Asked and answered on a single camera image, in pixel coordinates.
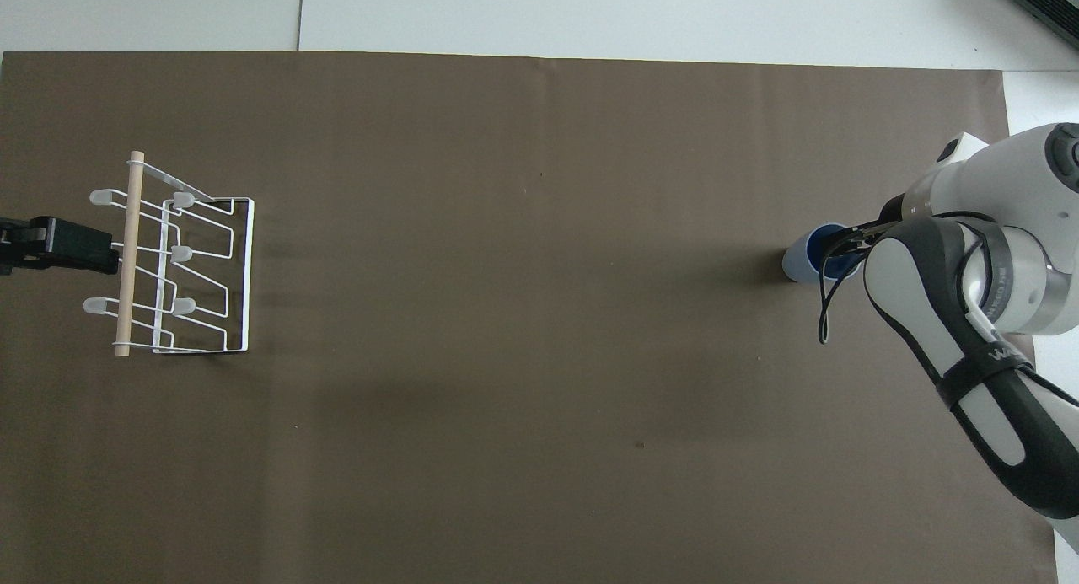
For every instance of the blue and white cup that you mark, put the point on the blue and white cup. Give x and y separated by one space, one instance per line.
797 262

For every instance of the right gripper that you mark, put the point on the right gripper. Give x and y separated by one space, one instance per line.
892 207

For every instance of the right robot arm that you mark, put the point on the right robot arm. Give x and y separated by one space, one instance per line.
995 179

